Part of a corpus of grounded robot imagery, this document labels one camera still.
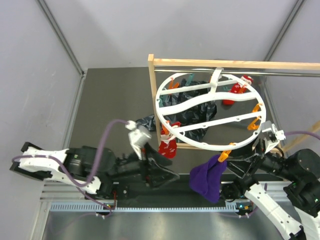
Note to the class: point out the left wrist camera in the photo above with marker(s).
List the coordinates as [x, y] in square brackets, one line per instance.
[138, 136]

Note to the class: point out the clear plastic bin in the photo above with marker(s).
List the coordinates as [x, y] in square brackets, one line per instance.
[248, 106]

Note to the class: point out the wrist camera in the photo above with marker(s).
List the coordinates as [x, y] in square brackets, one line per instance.
[138, 136]
[271, 135]

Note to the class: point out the white round clip hanger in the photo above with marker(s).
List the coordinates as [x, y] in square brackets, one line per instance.
[186, 109]

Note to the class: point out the grey cable duct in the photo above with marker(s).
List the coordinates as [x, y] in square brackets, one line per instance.
[228, 207]

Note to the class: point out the red santa sock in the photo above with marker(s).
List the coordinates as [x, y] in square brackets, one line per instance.
[168, 144]

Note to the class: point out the purple sock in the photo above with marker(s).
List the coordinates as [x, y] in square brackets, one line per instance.
[205, 179]

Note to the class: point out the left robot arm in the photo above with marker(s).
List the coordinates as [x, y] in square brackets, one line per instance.
[72, 166]

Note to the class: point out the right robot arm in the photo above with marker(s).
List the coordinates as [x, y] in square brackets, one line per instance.
[301, 170]

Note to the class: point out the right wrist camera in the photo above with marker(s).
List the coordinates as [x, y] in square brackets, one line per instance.
[271, 135]

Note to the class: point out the dark patterned cloth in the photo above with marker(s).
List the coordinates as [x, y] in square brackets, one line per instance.
[200, 113]

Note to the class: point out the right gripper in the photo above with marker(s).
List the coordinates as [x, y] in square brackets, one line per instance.
[248, 159]

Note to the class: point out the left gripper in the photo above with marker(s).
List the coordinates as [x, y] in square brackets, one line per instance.
[159, 176]

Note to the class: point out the wooden rack frame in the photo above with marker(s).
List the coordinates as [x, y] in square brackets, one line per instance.
[213, 64]

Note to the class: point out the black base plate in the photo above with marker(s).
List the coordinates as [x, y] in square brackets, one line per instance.
[134, 193]

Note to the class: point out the red snowflake sock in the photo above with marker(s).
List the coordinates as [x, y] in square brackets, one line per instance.
[238, 89]

